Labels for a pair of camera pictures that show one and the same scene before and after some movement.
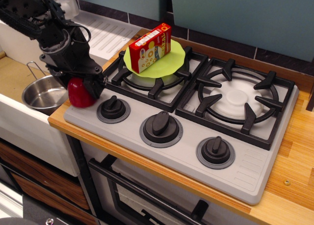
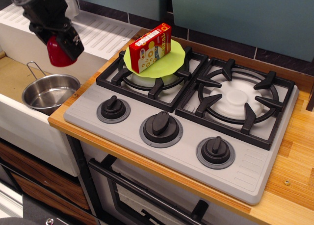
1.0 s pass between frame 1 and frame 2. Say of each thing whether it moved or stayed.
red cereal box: stayed
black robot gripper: moved
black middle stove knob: stayed
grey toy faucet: stayed
